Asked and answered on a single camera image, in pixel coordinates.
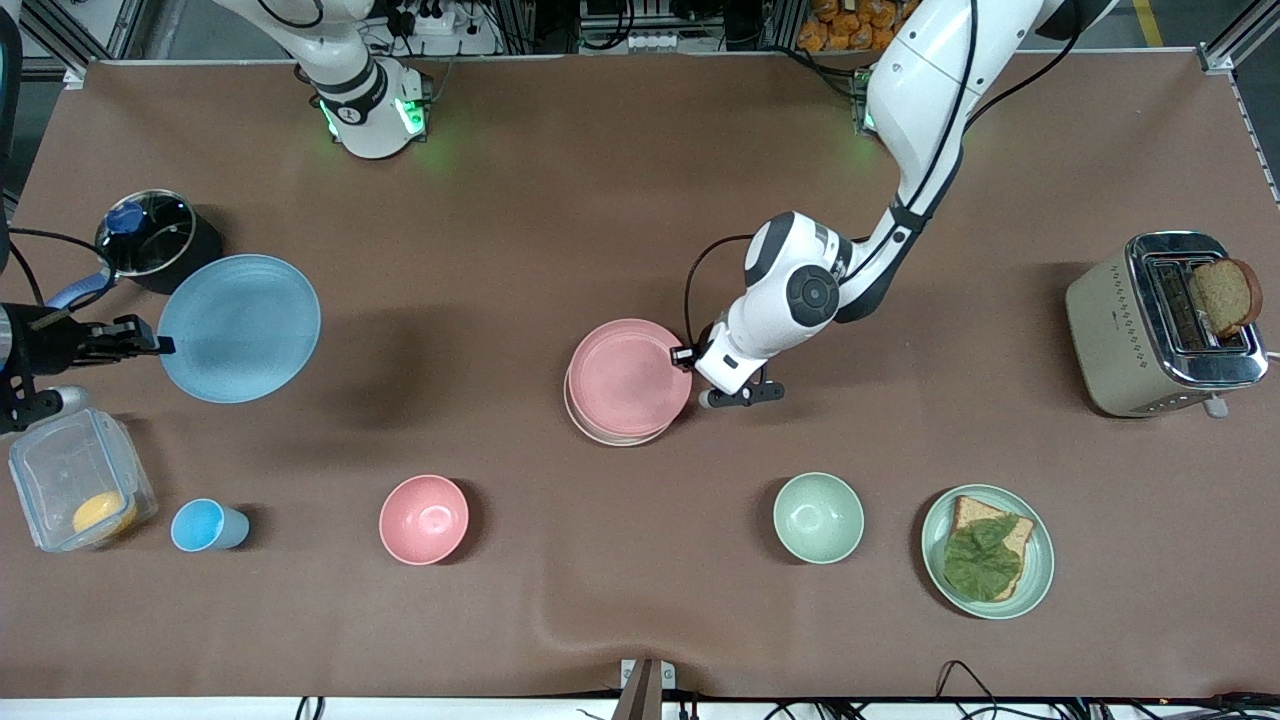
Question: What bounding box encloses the blue plate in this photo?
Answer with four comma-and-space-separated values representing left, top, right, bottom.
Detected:
157, 253, 323, 405

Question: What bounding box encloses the beige plate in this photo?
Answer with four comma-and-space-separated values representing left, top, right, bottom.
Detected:
563, 368, 681, 448

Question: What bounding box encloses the bag of orange snacks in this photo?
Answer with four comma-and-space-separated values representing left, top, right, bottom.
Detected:
797, 0, 921, 53

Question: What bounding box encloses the toast slice under lettuce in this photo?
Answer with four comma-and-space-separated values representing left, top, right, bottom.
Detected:
948, 495, 1036, 602

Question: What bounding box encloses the green plate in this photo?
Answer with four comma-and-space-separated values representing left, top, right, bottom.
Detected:
921, 484, 1056, 621

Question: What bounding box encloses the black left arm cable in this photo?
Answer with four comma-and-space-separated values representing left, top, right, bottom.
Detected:
684, 0, 1086, 351

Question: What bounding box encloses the silver beige toaster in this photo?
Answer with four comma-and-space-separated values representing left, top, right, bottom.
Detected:
1065, 231, 1271, 419

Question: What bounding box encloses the blue cup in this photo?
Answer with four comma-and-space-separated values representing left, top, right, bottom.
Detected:
170, 498, 251, 553

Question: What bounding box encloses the pink plate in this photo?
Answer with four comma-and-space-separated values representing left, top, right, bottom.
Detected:
567, 318, 694, 437

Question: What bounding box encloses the yellow round fruit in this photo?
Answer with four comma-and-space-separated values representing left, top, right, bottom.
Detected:
72, 491, 139, 538

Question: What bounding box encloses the black pot blue handle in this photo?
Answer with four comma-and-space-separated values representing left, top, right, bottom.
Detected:
45, 190, 224, 311

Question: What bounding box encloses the green lettuce leaf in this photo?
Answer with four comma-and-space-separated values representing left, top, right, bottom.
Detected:
943, 514, 1023, 603

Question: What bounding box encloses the aluminium frame rail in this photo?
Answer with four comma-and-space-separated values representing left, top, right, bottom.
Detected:
1198, 10, 1280, 206

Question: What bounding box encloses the pink bowl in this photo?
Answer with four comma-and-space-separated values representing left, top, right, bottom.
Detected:
379, 474, 470, 567

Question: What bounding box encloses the green bowl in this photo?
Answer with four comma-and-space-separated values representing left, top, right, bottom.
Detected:
772, 472, 866, 566

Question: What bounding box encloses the black looped cable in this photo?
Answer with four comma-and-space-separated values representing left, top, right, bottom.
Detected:
935, 660, 1006, 720

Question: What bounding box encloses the brown bread slice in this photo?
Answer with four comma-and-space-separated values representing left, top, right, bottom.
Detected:
1188, 258, 1265, 339

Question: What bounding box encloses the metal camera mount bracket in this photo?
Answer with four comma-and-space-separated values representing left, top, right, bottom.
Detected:
620, 658, 677, 720

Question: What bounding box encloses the glass lid blue knob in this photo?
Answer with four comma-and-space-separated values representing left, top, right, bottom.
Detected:
96, 190, 197, 279

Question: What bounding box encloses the clear plastic container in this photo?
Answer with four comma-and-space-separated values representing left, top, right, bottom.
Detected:
8, 406, 159, 554

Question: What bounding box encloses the brown table mat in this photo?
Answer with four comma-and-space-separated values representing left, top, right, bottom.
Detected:
0, 52, 1280, 701

